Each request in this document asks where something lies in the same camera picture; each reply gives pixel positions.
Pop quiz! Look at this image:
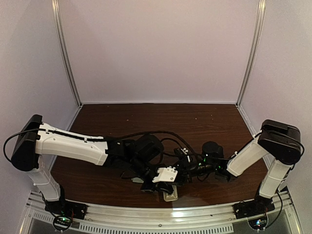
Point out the grey battery cover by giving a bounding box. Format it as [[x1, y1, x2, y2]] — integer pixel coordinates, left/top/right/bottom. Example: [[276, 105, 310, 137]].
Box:
[[132, 177, 144, 184]]

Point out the white remote control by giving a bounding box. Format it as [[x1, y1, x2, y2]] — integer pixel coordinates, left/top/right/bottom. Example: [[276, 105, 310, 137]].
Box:
[[163, 185, 178, 202]]

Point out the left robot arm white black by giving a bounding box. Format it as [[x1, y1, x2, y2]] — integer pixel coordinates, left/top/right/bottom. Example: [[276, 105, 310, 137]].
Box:
[[10, 115, 178, 210]]

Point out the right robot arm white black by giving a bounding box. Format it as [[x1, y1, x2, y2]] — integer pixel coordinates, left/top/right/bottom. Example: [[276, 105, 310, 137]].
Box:
[[178, 119, 304, 199]]

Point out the right circuit board with LED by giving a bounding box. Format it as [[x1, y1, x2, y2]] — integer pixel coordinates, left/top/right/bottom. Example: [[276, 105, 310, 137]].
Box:
[[248, 215, 268, 231]]

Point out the circuit board with led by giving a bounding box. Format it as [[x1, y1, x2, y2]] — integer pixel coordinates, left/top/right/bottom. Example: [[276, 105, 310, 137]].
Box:
[[248, 215, 268, 231], [52, 215, 73, 232]]

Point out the left circuit board with LED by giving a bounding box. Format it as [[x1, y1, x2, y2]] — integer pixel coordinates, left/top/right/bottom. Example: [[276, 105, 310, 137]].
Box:
[[52, 215, 73, 232]]

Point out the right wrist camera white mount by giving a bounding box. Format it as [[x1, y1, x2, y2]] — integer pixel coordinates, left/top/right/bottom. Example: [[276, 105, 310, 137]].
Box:
[[174, 148, 191, 162]]

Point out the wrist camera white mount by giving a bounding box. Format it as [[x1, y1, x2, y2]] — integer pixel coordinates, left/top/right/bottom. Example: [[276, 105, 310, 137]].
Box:
[[174, 148, 191, 162], [152, 166, 189, 184]]

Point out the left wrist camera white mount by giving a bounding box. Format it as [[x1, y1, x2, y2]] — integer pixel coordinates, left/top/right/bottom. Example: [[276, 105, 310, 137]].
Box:
[[152, 166, 189, 184]]

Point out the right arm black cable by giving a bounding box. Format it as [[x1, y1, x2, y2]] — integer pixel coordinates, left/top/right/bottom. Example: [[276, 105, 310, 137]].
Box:
[[160, 129, 306, 171]]

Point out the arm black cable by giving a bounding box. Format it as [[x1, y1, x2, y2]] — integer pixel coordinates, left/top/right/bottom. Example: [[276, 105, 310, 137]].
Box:
[[2, 131, 195, 166], [160, 129, 306, 171]]

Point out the aluminium front rail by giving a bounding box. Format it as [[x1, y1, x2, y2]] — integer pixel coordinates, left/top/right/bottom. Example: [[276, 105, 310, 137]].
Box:
[[24, 190, 298, 234]]

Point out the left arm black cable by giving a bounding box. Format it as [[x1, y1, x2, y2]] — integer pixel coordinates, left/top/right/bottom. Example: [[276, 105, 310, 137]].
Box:
[[2, 131, 195, 166]]

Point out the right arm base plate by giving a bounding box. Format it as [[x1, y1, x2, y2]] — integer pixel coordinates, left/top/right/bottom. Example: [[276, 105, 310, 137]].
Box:
[[233, 200, 275, 219]]

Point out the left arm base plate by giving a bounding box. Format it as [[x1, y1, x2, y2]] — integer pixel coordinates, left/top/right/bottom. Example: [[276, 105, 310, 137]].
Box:
[[45, 200, 88, 220]]

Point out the right aluminium frame post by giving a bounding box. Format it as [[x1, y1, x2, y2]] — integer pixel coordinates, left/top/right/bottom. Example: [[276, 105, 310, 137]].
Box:
[[236, 0, 266, 108]]

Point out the aluminium frame post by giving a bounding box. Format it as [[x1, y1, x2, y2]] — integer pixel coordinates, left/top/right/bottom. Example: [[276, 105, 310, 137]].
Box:
[[236, 0, 266, 108], [51, 0, 82, 107]]

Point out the left aluminium frame post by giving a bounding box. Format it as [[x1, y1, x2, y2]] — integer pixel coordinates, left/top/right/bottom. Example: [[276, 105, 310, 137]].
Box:
[[51, 0, 82, 107]]

